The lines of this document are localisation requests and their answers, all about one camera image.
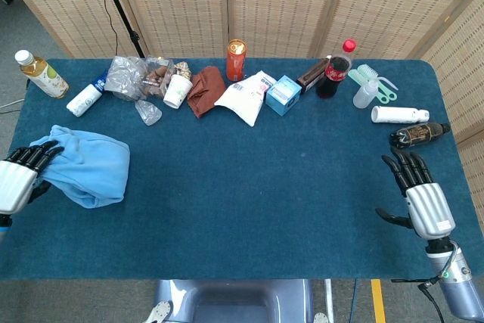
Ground dark brown box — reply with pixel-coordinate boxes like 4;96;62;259
296;57;332;95

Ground crumpled clear plastic cup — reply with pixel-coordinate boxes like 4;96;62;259
135;98;163;127

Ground thin blue cable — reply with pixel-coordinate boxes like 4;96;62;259
348;279;359;323

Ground white floor cable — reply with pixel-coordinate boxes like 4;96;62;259
0;98;24;114

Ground dark teal table mat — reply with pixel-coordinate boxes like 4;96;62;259
0;57;484;282

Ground clear plastic snack box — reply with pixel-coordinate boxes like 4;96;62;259
141;56;175;99

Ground dark drink bottle black cap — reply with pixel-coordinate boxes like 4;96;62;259
389;121;451;149

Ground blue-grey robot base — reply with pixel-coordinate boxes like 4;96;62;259
153;279;315;323

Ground white paper cup green print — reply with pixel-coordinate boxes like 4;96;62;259
163;73;194;111

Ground white plastic pouch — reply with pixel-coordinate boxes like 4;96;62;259
213;70;278;126

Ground orange drink can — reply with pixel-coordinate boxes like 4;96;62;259
225;38;248;82

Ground green tea bottle white cap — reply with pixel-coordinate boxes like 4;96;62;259
14;49;70;100

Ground brown crumpled cloth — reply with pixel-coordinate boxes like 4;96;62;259
186;65;227;119

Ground white bottle blue cap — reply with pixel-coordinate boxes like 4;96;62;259
66;70;110;118

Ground cola bottle red cap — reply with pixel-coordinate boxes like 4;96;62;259
315;38;358;100

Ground translucent squeeze wash bottle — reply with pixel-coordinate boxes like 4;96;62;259
352;76;399;109

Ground white spray bottle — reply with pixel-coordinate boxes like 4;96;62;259
370;105;431;124

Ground black tripod stand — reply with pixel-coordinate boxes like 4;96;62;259
92;0;147;59

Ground crumpled clear plastic bag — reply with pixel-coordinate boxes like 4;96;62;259
104;55;148;103

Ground brown white wrapped snack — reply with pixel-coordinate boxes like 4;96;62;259
174;61;193;80

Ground light blue fleece pants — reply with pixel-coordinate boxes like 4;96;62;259
29;124;132;210

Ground light blue cardboard box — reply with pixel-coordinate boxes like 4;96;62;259
265;75;303;117

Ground mint green looped plastic handles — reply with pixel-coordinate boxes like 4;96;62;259
374;80;399;104

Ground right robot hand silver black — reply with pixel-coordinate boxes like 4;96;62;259
374;151;457;241

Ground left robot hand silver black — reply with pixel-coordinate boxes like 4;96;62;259
0;139;65;215

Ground black hanging cable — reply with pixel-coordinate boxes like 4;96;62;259
87;0;119;57

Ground white table leg pole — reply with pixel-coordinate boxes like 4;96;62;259
324;279;336;320

